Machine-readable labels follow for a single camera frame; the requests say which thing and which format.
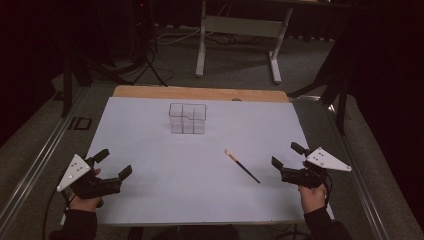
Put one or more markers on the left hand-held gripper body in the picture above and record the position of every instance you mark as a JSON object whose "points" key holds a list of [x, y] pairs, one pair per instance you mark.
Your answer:
{"points": [[96, 188]]}

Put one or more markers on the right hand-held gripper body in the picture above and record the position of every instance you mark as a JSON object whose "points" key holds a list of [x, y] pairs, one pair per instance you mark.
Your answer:
{"points": [[305, 177]]}

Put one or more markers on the clear acrylic organizer box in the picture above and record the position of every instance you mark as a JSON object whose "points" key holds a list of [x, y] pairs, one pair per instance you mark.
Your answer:
{"points": [[187, 118]]}

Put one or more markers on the person's left hand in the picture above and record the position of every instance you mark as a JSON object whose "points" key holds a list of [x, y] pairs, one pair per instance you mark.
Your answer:
{"points": [[85, 204]]}

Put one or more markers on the person's right hand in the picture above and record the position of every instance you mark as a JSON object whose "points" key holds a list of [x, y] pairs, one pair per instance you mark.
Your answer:
{"points": [[313, 198]]}

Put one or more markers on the white table mat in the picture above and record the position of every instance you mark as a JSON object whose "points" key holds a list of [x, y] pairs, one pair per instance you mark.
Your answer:
{"points": [[186, 180]]}

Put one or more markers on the black metal stand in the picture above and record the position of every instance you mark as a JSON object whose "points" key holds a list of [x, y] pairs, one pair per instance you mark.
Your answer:
{"points": [[336, 93]]}

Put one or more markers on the black tripod stand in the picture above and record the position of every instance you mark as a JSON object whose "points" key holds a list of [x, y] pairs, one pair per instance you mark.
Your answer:
{"points": [[146, 63]]}

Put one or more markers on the metal floor rail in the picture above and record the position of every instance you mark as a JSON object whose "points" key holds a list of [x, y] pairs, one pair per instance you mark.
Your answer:
{"points": [[36, 160], [361, 186]]}

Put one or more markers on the white metal table frame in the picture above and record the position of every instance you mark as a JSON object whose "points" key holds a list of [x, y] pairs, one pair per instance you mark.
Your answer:
{"points": [[240, 26]]}

